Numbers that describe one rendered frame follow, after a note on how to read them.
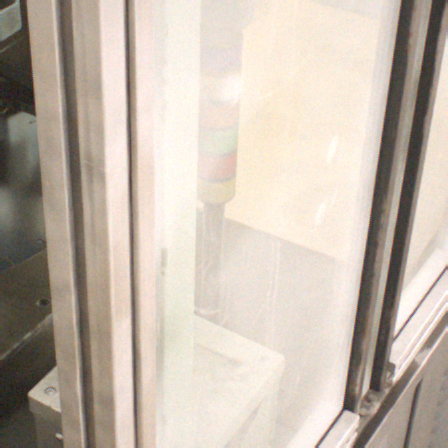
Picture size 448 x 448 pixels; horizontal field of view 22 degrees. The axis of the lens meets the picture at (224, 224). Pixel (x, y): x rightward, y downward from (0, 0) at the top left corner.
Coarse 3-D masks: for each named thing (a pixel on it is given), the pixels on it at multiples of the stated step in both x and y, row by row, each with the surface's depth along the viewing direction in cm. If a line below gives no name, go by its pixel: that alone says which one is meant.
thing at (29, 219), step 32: (0, 128) 135; (32, 128) 135; (0, 160) 130; (32, 160) 130; (0, 192) 126; (32, 192) 126; (0, 224) 121; (32, 224) 122; (0, 256) 118; (32, 256) 118
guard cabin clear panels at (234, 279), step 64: (192, 0) 64; (256, 0) 71; (320, 0) 79; (384, 0) 90; (192, 64) 67; (256, 64) 74; (320, 64) 84; (384, 64) 96; (192, 128) 70; (256, 128) 78; (320, 128) 88; (192, 192) 73; (256, 192) 82; (320, 192) 93; (192, 256) 76; (256, 256) 86; (320, 256) 99; (384, 256) 117; (192, 320) 80; (256, 320) 91; (320, 320) 106; (192, 384) 85; (256, 384) 97; (320, 384) 114
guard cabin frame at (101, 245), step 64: (64, 0) 55; (128, 0) 56; (64, 64) 57; (128, 64) 58; (64, 128) 59; (128, 128) 60; (384, 128) 101; (64, 192) 61; (128, 192) 63; (384, 192) 105; (64, 256) 64; (128, 256) 64; (64, 320) 68; (128, 320) 67; (384, 320) 124; (64, 384) 71; (128, 384) 70; (384, 384) 132
